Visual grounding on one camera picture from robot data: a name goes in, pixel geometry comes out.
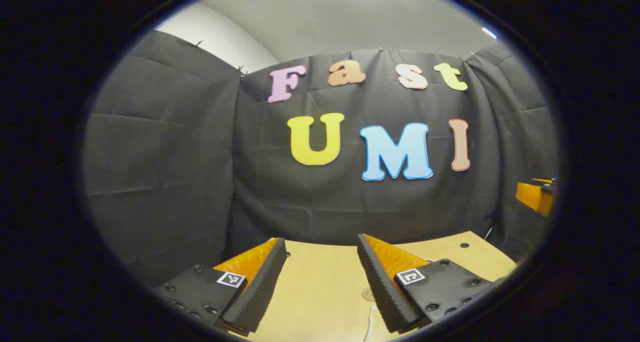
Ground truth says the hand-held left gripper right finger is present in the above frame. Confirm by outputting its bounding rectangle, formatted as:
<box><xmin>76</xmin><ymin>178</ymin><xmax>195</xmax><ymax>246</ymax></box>
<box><xmin>356</xmin><ymin>233</ymin><xmax>507</xmax><ymax>334</ymax></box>

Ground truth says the wooden desktop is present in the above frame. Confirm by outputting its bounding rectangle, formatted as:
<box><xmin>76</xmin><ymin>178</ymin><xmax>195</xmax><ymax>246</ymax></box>
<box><xmin>214</xmin><ymin>230</ymin><xmax>518</xmax><ymax>342</ymax></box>

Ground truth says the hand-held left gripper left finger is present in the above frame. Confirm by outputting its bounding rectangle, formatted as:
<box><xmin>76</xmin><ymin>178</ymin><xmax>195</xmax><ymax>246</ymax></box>
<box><xmin>152</xmin><ymin>237</ymin><xmax>289</xmax><ymax>337</ymax></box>

